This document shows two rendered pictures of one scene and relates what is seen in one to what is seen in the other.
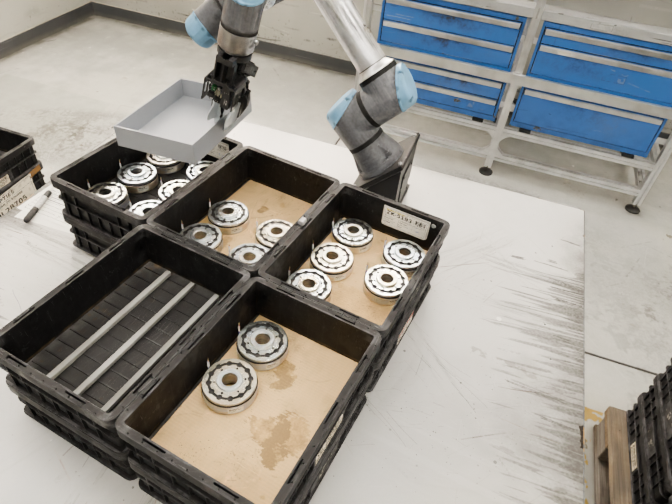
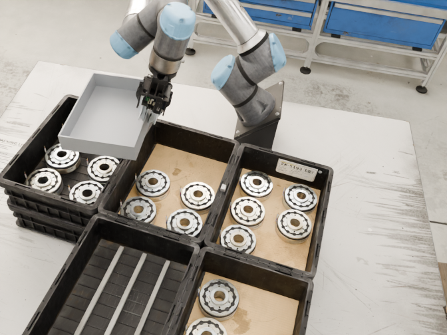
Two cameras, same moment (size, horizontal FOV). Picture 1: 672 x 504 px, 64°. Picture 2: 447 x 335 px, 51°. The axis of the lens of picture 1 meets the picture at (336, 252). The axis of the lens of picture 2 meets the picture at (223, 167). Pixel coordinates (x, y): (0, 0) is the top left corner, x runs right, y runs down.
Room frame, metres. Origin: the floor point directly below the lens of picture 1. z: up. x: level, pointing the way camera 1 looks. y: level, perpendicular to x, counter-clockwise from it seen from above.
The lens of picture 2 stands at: (0.14, 0.30, 1.97)
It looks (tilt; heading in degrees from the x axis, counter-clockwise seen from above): 48 degrees down; 346
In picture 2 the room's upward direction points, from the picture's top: 9 degrees clockwise
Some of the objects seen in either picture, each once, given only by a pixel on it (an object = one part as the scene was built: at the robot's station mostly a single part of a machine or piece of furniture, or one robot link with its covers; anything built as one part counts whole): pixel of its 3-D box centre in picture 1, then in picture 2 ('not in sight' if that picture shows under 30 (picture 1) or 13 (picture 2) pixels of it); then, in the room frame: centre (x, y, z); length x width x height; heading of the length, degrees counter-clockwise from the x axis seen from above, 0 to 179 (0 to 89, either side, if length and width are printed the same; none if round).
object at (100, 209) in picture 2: (249, 203); (173, 176); (1.02, 0.22, 0.92); 0.40 x 0.30 x 0.02; 156
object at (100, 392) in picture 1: (134, 326); (116, 306); (0.65, 0.38, 0.87); 0.40 x 0.30 x 0.11; 156
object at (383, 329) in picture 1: (360, 249); (273, 205); (0.90, -0.05, 0.92); 0.40 x 0.30 x 0.02; 156
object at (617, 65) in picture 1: (597, 92); (392, 2); (2.62, -1.21, 0.60); 0.72 x 0.03 x 0.56; 75
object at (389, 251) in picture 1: (404, 253); (300, 197); (0.97, -0.17, 0.86); 0.10 x 0.10 x 0.01
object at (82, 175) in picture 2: (156, 179); (82, 159); (1.14, 0.50, 0.87); 0.40 x 0.30 x 0.11; 156
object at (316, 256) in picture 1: (332, 257); (247, 211); (0.93, 0.01, 0.86); 0.10 x 0.10 x 0.01
